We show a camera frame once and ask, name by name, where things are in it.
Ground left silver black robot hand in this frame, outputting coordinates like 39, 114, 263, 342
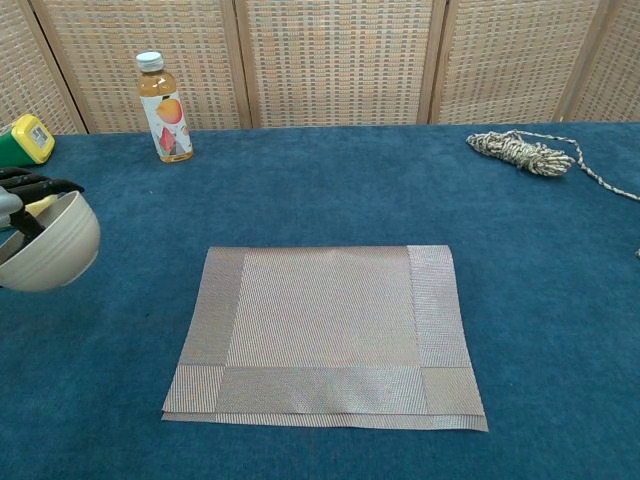
0, 167, 86, 240

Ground green box with yellow lid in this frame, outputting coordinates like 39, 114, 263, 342
0, 113, 56, 169

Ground beige speckled rope bundle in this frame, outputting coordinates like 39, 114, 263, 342
465, 128, 640, 259

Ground brown woven placemat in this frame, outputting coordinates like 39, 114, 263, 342
160, 244, 489, 433

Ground beige bowl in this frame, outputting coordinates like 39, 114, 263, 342
0, 189, 101, 293

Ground orange juice bottle white cap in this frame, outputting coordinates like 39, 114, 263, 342
135, 51, 195, 164

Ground blue felt table cover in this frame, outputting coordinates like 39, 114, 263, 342
0, 121, 640, 480

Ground yellow sponge block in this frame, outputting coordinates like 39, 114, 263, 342
23, 195, 61, 217

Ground woven bamboo folding screen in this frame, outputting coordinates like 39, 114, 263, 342
0, 0, 640, 136

